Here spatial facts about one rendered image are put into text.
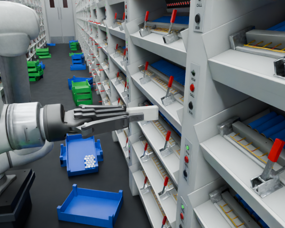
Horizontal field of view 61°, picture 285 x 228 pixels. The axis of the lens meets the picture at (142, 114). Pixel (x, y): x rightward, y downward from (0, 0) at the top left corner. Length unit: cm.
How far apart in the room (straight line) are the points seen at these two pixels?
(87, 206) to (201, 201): 93
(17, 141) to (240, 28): 47
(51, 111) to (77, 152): 135
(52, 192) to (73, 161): 27
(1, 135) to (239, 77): 42
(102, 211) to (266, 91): 120
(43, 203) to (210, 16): 136
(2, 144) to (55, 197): 113
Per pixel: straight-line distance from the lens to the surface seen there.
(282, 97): 38
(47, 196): 163
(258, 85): 40
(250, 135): 52
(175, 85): 83
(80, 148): 185
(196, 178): 62
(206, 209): 67
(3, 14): 99
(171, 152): 86
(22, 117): 49
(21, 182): 139
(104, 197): 153
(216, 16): 51
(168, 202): 96
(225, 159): 52
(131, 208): 146
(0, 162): 129
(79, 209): 149
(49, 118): 49
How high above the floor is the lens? 100
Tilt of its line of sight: 22 degrees down
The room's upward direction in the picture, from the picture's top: straight up
